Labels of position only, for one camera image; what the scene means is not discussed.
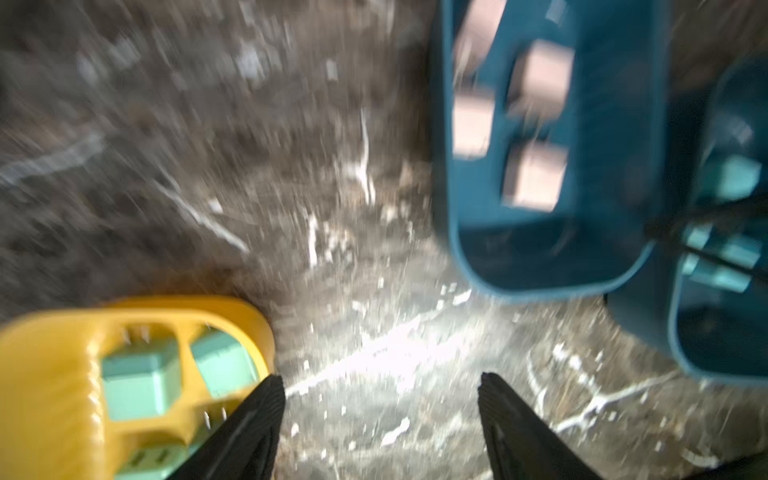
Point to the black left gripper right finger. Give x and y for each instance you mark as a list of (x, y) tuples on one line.
[(519, 444)]

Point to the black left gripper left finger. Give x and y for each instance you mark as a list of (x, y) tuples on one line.
[(245, 446)]

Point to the green plug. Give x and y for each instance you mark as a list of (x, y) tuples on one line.
[(223, 363), (142, 380)]

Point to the yellow storage box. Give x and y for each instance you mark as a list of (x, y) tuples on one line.
[(54, 420)]

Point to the blue plug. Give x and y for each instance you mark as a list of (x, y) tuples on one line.
[(729, 178), (715, 276), (742, 250)]

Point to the pink plug pair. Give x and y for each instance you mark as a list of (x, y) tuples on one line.
[(534, 176)]

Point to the blue plug top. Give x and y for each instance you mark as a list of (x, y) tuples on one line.
[(729, 178)]

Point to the teal storage box right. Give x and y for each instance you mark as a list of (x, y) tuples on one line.
[(711, 333)]

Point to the teal storage box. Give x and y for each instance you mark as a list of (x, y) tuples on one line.
[(711, 333), (612, 126)]

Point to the teal storage box rear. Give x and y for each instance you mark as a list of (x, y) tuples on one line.
[(612, 126)]

